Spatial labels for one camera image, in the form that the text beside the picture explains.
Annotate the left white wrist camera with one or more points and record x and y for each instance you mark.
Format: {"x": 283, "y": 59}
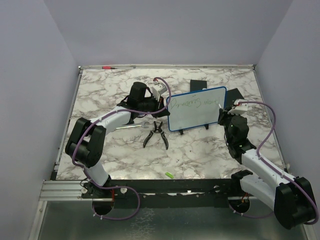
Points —
{"x": 158, "y": 89}

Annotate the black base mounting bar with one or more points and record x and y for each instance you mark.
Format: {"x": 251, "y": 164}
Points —
{"x": 167, "y": 193}

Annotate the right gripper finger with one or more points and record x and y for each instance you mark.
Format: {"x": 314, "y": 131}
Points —
{"x": 221, "y": 119}
{"x": 224, "y": 110}

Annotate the green marker cap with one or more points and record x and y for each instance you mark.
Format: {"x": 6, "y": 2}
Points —
{"x": 169, "y": 175}

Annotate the black flat box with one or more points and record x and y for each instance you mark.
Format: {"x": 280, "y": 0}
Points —
{"x": 197, "y": 85}

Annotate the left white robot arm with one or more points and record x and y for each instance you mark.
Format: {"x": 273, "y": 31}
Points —
{"x": 86, "y": 141}

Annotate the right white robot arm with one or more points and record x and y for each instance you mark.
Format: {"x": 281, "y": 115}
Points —
{"x": 290, "y": 198}

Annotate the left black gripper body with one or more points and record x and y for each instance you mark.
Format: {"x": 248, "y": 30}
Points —
{"x": 149, "y": 105}

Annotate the silver open end wrench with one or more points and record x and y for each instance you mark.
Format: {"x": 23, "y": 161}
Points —
{"x": 143, "y": 124}

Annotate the blue framed whiteboard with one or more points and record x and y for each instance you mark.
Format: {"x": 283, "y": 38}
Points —
{"x": 195, "y": 109}

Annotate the red marker on rail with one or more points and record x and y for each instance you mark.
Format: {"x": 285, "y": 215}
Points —
{"x": 108, "y": 68}

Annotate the black network switch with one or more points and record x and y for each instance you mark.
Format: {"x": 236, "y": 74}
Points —
{"x": 232, "y": 95}

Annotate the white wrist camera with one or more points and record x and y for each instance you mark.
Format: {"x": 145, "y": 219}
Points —
{"x": 158, "y": 89}
{"x": 239, "y": 107}

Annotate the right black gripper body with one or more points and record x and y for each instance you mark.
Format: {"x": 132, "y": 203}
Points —
{"x": 228, "y": 119}

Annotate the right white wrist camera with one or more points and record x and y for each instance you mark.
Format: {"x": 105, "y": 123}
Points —
{"x": 239, "y": 107}

